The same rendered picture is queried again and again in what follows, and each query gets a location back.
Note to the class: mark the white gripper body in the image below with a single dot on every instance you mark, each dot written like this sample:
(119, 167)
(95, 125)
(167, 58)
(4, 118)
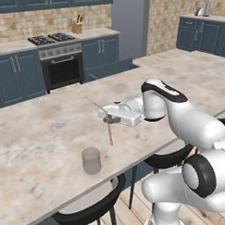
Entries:
(127, 117)

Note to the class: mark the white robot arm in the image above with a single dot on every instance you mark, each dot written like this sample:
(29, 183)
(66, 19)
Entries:
(192, 123)

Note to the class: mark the pink striped straw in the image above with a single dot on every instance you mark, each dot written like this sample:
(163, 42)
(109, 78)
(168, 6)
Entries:
(110, 133)

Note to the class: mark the clear glass cup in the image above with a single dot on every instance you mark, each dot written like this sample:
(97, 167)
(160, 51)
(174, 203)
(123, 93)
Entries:
(91, 161)

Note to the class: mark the blue open drawer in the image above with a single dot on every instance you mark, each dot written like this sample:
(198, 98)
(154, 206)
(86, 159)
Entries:
(111, 69)

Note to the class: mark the black stool with grey seat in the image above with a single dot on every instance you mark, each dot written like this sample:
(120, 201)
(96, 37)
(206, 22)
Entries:
(91, 211)
(169, 159)

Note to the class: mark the blue lower cupboard run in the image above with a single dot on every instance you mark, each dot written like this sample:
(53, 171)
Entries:
(17, 76)
(101, 51)

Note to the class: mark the steel stove with oven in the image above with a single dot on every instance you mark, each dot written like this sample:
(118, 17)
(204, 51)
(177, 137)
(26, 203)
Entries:
(61, 62)

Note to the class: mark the grey fridge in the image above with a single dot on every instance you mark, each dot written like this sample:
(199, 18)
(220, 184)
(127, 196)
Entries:
(130, 24)

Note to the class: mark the wooden knife block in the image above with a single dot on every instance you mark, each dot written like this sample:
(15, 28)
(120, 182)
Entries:
(77, 27)

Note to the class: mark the blue corner cupboard run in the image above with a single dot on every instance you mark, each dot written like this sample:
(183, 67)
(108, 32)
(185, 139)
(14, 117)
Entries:
(203, 36)

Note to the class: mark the grey dish rack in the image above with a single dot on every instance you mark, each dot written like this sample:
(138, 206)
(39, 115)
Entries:
(203, 10)

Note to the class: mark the blue upper cupboards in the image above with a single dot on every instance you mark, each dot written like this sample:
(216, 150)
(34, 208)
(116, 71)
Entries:
(50, 2)

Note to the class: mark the grey wall socket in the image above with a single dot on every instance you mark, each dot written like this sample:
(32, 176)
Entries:
(70, 21)

